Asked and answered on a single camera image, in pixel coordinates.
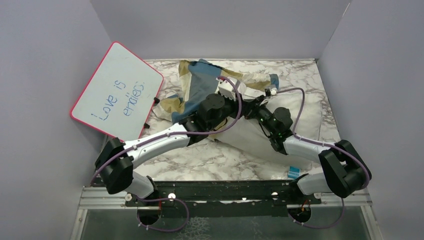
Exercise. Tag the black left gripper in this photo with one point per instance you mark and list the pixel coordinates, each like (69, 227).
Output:
(235, 107)

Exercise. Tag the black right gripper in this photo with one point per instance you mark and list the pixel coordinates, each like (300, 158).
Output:
(253, 106)

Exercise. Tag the white pillow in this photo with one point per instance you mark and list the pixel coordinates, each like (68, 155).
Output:
(247, 136)

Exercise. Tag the blue beige checked pillowcase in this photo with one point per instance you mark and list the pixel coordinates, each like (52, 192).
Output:
(198, 80)

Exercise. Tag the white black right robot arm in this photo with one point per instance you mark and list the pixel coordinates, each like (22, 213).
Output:
(344, 171)

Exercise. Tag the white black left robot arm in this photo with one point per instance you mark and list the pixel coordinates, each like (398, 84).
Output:
(118, 159)

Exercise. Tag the blue white pillow tag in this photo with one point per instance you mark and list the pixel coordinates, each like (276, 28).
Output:
(293, 172)

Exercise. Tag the pink framed whiteboard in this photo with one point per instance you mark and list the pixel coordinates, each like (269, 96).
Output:
(119, 96)

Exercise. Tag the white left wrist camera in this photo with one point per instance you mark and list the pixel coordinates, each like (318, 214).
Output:
(229, 88)

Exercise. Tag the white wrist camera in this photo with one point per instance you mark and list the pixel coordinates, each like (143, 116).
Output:
(270, 91)
(229, 88)

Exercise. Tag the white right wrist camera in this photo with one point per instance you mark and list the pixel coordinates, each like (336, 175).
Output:
(270, 91)

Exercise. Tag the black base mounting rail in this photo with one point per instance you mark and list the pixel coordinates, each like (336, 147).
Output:
(215, 199)

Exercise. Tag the aluminium frame rail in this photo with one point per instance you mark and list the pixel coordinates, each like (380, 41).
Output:
(104, 217)

